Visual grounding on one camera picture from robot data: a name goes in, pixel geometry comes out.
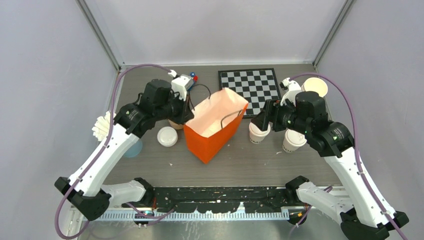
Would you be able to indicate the blue white toy figure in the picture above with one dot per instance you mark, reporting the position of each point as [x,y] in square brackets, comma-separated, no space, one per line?
[194,77]

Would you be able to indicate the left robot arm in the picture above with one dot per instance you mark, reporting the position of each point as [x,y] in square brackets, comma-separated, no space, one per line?
[85,189]

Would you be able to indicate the white paper coffee cup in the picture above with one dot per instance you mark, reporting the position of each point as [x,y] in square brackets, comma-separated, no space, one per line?
[288,147]

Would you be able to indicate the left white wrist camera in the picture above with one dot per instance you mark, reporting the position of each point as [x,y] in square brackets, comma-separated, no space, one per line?
[181,83]

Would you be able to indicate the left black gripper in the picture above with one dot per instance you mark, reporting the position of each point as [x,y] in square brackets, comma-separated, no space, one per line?
[183,114]

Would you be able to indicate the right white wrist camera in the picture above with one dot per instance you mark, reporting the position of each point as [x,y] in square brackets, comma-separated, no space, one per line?
[292,89]

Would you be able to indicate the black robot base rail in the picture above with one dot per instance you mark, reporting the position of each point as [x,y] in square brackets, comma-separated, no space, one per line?
[219,200]

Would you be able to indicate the black white checkerboard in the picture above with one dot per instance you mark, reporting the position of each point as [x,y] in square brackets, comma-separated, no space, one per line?
[255,85]

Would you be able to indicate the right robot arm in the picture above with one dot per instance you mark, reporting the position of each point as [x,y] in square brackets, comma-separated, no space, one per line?
[367,215]

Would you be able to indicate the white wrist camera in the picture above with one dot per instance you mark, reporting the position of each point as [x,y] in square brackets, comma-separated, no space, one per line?
[292,89]
[181,83]

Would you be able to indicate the stack of white paper cups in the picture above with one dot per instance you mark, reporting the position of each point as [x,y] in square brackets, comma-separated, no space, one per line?
[315,84]

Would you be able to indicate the blue straw holder cup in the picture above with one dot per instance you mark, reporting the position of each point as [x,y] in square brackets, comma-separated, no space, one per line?
[134,150]

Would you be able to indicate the orange paper bag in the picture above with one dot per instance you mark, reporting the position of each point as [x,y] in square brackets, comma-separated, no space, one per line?
[216,120]

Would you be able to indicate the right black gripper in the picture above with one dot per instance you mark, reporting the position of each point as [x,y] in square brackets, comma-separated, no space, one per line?
[271,111]

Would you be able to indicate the white plastic cup lid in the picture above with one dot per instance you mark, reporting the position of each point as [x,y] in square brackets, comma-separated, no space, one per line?
[294,139]

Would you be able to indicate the brown pulp cup carrier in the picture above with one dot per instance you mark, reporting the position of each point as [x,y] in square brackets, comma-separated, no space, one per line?
[176,126]

